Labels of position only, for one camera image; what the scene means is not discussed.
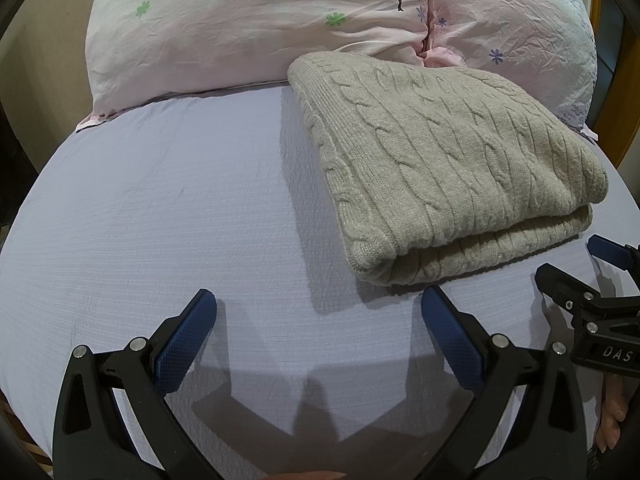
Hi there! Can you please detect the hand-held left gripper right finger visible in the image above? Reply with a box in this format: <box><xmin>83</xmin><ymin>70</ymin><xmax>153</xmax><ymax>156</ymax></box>
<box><xmin>420</xmin><ymin>286</ymin><xmax>601</xmax><ymax>480</ymax></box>

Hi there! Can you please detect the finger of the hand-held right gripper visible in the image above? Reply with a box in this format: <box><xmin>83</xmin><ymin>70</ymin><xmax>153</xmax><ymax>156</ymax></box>
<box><xmin>587</xmin><ymin>234</ymin><xmax>640</xmax><ymax>274</ymax></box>
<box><xmin>535</xmin><ymin>263</ymin><xmax>602</xmax><ymax>334</ymax></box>

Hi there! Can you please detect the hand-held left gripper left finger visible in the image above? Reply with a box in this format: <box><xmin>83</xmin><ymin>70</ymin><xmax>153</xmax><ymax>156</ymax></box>
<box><xmin>52</xmin><ymin>288</ymin><xmax>236</xmax><ymax>480</ymax></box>

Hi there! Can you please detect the beige cable knit sweater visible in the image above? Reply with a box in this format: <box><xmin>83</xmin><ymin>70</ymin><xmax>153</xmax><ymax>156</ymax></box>
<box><xmin>287</xmin><ymin>51</ymin><xmax>610</xmax><ymax>288</ymax></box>

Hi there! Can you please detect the person's right hand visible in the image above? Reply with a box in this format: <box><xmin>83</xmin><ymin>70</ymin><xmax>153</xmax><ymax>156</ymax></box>
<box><xmin>596</xmin><ymin>374</ymin><xmax>632</xmax><ymax>453</ymax></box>

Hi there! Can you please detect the lavender bed sheet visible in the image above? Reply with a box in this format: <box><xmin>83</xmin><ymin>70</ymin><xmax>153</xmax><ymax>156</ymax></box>
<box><xmin>0</xmin><ymin>82</ymin><xmax>626</xmax><ymax>480</ymax></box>

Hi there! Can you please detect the wooden headboard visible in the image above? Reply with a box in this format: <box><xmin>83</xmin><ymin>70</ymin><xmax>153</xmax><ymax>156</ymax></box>
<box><xmin>587</xmin><ymin>0</ymin><xmax>640</xmax><ymax>171</ymax></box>

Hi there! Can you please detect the pink floral pillow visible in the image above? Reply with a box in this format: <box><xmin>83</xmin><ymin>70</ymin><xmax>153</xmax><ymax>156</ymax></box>
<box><xmin>427</xmin><ymin>0</ymin><xmax>600</xmax><ymax>136</ymax></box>
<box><xmin>84</xmin><ymin>0</ymin><xmax>437</xmax><ymax>122</ymax></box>

